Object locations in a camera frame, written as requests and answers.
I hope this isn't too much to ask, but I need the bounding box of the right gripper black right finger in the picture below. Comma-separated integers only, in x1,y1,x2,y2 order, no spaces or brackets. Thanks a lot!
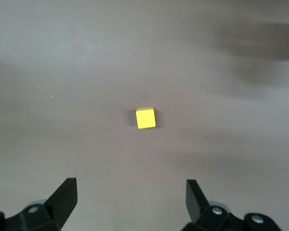
180,179,283,231

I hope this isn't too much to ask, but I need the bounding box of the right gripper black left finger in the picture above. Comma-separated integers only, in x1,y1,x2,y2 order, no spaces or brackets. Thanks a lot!
0,177,78,231

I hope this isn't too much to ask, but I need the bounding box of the yellow wooden block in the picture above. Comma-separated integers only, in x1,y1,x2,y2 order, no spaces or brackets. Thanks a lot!
135,107,157,129

